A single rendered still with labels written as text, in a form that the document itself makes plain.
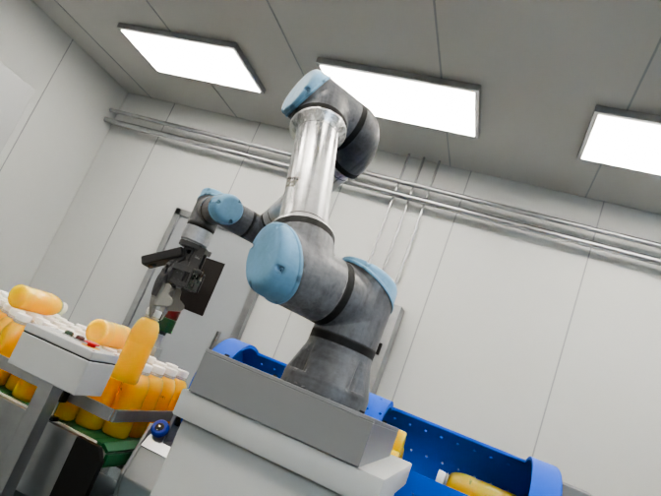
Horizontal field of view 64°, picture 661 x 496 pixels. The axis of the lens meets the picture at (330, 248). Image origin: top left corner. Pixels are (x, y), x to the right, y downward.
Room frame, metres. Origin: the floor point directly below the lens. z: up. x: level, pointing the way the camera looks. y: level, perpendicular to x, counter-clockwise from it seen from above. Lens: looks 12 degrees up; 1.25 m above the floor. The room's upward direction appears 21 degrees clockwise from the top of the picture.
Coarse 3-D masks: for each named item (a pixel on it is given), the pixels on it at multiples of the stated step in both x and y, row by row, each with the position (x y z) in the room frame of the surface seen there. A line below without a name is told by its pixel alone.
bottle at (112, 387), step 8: (112, 384) 1.43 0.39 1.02; (120, 384) 1.45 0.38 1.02; (104, 392) 1.42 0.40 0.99; (112, 392) 1.43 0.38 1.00; (96, 400) 1.42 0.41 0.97; (104, 400) 1.43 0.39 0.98; (112, 400) 1.45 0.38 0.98; (80, 408) 1.44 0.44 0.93; (80, 416) 1.42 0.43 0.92; (88, 416) 1.42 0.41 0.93; (96, 416) 1.43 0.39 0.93; (80, 424) 1.42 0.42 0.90; (88, 424) 1.42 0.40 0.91; (96, 424) 1.43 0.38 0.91
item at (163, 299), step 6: (162, 288) 1.37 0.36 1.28; (168, 288) 1.36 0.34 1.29; (162, 294) 1.36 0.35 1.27; (168, 294) 1.36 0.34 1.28; (150, 300) 1.36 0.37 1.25; (156, 300) 1.36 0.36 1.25; (162, 300) 1.36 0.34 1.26; (168, 300) 1.35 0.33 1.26; (150, 306) 1.36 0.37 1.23; (162, 306) 1.36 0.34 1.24; (168, 306) 1.35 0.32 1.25; (150, 312) 1.37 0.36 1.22
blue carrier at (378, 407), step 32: (224, 352) 1.40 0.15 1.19; (256, 352) 1.53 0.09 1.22; (384, 416) 1.46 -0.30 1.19; (416, 416) 1.40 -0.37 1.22; (416, 448) 1.46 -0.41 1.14; (448, 448) 1.42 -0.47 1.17; (480, 448) 1.36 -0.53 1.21; (416, 480) 1.20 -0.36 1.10; (512, 480) 1.38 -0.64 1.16; (544, 480) 1.17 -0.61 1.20
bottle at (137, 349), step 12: (144, 324) 1.37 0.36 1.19; (156, 324) 1.39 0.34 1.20; (132, 336) 1.37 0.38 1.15; (144, 336) 1.37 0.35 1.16; (156, 336) 1.39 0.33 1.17; (132, 348) 1.37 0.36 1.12; (144, 348) 1.37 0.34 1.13; (120, 360) 1.37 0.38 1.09; (132, 360) 1.37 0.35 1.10; (144, 360) 1.38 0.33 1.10; (120, 372) 1.37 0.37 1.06; (132, 372) 1.37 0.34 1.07; (132, 384) 1.38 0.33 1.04
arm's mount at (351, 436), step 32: (192, 384) 0.81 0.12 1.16; (224, 384) 0.79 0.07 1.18; (256, 384) 0.78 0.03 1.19; (288, 384) 0.76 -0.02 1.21; (256, 416) 0.77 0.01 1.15; (288, 416) 0.76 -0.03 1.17; (320, 416) 0.74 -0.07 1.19; (352, 416) 0.73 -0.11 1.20; (320, 448) 0.74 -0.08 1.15; (352, 448) 0.72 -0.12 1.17; (384, 448) 0.88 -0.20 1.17
